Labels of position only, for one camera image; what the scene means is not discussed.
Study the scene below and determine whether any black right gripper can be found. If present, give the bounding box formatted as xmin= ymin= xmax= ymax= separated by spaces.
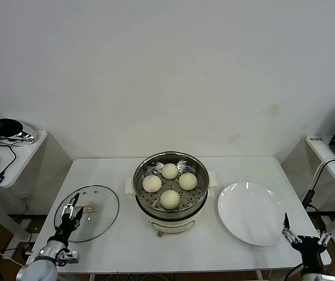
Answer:
xmin=281 ymin=213 xmax=332 ymax=266

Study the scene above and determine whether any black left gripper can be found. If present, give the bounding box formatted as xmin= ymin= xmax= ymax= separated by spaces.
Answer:
xmin=58 ymin=193 xmax=85 ymax=239

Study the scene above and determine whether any round glass pot lid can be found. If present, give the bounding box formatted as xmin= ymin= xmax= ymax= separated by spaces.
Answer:
xmin=53 ymin=184 xmax=119 ymax=243

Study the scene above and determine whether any white steamed baozi bun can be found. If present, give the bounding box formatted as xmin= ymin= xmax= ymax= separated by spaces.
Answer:
xmin=142 ymin=174 xmax=162 ymax=193
xmin=161 ymin=163 xmax=179 ymax=180
xmin=179 ymin=172 xmax=199 ymax=190
xmin=159 ymin=189 xmax=181 ymax=210

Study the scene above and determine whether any stainless steel steamer basket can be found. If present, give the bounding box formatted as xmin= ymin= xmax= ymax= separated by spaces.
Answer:
xmin=124 ymin=151 xmax=218 ymax=219

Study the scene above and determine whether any white round plate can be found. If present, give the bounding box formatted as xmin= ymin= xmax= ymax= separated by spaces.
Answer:
xmin=217 ymin=181 xmax=290 ymax=246

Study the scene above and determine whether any white side table with mouse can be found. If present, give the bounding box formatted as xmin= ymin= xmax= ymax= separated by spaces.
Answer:
xmin=0 ymin=130 xmax=71 ymax=249

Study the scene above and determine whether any white side table with label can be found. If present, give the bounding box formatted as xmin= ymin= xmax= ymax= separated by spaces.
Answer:
xmin=281 ymin=135 xmax=335 ymax=255

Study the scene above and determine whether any cream electric cooking pot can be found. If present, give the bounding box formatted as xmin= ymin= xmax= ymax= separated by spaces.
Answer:
xmin=135 ymin=187 xmax=215 ymax=237

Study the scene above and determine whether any chrome and black headset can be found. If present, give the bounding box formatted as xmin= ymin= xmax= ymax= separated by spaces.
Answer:
xmin=0 ymin=118 xmax=37 ymax=145

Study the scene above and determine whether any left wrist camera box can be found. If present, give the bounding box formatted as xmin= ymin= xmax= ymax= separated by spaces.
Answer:
xmin=61 ymin=250 xmax=80 ymax=264

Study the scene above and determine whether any thin black desk cable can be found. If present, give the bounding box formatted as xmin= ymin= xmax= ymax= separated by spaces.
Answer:
xmin=0 ymin=140 xmax=18 ymax=178

